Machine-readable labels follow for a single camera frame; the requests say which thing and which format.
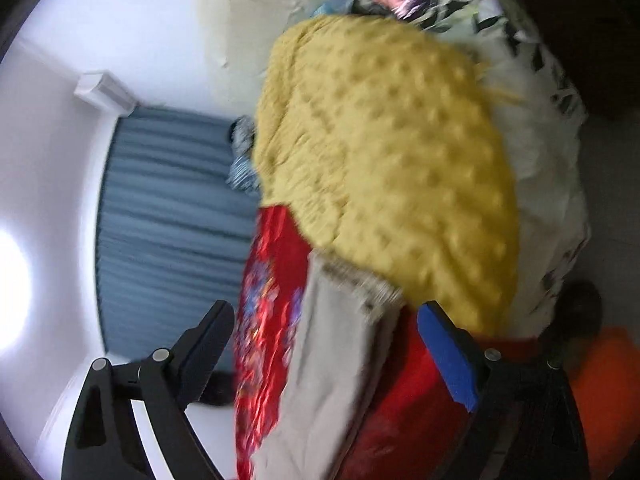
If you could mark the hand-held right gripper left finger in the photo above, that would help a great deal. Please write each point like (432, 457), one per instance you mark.
(205, 345)

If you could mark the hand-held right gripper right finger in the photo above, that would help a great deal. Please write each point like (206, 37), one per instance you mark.
(445, 350)

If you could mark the khaki pants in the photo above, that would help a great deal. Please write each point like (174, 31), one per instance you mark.
(320, 385)

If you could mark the red satin floral blanket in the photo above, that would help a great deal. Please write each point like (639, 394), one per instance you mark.
(270, 270)

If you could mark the blue curtain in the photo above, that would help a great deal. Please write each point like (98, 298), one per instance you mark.
(170, 220)

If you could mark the orange fleece trousers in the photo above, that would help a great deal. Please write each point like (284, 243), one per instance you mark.
(610, 400)

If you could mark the heap of striped clothes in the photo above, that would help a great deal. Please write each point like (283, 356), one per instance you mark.
(242, 160)

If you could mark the yellow dotted blanket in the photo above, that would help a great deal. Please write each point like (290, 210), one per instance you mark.
(380, 160)

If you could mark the leaf print bed sheet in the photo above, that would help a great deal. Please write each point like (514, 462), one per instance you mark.
(540, 160)

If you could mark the white air conditioner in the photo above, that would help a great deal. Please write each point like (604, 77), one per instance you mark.
(105, 91)

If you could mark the cream padded headboard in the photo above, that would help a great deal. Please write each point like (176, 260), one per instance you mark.
(235, 20)

